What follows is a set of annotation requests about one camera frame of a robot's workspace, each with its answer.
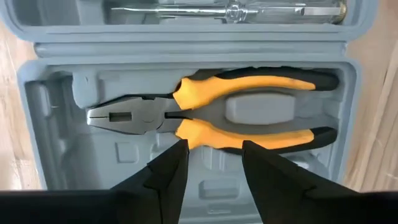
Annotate grey plastic tool case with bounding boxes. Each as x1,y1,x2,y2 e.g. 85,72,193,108
0,0,382,224

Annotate yellow handled pliers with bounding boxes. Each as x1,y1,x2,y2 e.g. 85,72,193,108
86,66,340,156

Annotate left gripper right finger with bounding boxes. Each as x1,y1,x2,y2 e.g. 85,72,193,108
242,139,398,224

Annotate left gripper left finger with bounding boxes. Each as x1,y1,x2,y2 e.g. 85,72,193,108
0,139,190,224

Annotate thin metal screwdriver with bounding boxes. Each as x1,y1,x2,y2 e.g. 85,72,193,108
110,1,348,25

